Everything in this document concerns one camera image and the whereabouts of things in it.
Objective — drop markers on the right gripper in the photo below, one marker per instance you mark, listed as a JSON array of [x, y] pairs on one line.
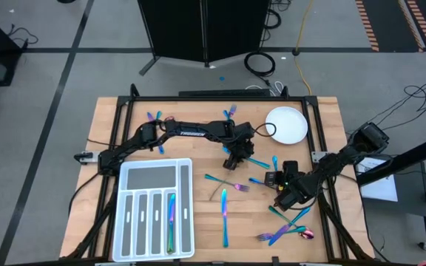
[[290, 184]]

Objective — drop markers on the white round plate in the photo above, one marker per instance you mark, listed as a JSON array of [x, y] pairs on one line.
[[288, 125]]

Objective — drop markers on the white plastic cutlery tray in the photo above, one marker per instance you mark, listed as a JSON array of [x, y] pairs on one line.
[[146, 192]]

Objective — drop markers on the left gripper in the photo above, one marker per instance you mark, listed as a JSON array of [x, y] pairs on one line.
[[242, 144]]

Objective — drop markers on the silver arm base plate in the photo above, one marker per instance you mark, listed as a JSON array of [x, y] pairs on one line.
[[318, 157], [87, 157]]

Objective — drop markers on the black folding screen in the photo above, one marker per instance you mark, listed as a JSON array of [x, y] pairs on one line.
[[176, 29]]

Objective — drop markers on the white paper sheet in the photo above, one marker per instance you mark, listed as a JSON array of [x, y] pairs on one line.
[[379, 188]]

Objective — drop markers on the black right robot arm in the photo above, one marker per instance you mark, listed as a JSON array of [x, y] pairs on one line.
[[368, 138]]

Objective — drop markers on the red round object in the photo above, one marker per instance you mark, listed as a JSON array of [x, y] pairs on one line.
[[425, 263]]

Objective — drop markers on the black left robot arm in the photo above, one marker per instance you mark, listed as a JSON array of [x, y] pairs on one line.
[[192, 133]]

